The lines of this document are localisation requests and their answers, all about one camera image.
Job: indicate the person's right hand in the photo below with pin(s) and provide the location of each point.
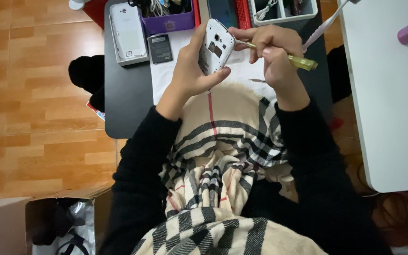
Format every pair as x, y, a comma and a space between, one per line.
282, 67

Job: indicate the person's left hand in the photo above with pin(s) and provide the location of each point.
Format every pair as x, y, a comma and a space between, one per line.
186, 76

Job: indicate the white phone without back cover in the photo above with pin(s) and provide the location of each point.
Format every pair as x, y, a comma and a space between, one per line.
217, 48

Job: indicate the white paper sheet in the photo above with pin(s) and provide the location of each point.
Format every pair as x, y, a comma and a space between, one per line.
167, 74

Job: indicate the small metal screwdriver bit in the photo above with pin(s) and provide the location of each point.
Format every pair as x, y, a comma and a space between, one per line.
257, 80

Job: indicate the black phone battery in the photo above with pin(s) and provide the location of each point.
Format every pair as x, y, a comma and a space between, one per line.
160, 49

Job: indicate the white organiser tray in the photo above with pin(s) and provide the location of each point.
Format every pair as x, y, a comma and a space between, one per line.
285, 17

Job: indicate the white phone box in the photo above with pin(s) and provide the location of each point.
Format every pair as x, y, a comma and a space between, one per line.
133, 61

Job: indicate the person's right leg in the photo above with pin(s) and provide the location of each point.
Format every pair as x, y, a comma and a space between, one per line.
338, 74

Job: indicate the person's leg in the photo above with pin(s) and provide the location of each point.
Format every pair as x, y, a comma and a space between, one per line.
338, 74
89, 78

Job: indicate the pale pink flexible rod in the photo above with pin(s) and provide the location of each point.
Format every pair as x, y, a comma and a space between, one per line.
322, 26

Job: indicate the red plastic basket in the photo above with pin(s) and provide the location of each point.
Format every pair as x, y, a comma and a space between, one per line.
243, 14

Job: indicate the dark blue phone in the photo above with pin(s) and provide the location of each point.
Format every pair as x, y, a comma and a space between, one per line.
223, 12

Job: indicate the white phone back cover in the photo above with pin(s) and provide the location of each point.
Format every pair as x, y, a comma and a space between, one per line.
128, 30

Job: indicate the beige plaid scarf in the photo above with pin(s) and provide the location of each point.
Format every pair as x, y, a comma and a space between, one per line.
225, 148

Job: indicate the red and blue packet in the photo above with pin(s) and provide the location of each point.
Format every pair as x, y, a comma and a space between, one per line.
97, 112

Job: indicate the person's left leg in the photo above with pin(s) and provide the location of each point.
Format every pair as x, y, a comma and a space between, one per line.
89, 78

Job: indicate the red mat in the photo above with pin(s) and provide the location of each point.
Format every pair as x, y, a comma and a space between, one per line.
96, 12

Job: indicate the white table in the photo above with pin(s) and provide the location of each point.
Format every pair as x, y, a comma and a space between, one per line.
391, 106

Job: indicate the white round object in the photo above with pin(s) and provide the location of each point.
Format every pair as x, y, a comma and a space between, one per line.
77, 3

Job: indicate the brown cardboard box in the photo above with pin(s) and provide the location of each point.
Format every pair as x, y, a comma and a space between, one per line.
101, 212

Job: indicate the white plastic bag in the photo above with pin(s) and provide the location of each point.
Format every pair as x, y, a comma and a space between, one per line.
82, 223

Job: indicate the white carton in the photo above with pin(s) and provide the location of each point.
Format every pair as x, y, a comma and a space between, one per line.
2, 226

